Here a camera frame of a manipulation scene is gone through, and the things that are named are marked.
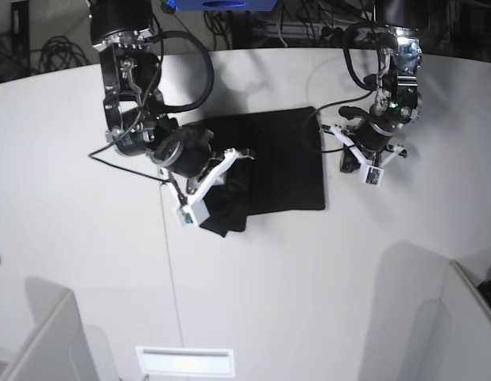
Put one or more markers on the black T-shirt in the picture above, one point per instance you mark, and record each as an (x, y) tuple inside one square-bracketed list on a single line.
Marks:
[(285, 173)]

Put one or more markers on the white partition left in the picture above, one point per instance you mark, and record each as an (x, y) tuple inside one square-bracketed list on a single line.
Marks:
[(56, 349)]

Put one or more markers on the blue box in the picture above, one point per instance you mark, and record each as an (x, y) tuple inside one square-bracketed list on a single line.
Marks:
[(232, 5)]

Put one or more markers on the white slotted tray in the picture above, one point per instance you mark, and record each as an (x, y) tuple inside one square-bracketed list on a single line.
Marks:
[(186, 362)]

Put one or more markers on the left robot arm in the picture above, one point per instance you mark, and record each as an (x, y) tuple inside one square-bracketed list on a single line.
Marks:
[(397, 101)]

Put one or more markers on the white partition right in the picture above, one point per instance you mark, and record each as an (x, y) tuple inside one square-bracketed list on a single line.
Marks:
[(469, 352)]

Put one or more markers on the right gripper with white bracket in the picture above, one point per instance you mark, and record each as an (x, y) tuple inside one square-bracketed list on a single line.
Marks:
[(192, 168)]

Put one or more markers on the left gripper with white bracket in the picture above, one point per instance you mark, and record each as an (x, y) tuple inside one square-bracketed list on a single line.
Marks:
[(366, 148)]

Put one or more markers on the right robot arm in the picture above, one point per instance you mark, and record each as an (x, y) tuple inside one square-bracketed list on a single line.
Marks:
[(137, 117)]

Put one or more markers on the white partition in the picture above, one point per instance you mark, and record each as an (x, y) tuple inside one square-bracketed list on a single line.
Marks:
[(56, 349), (469, 352)]

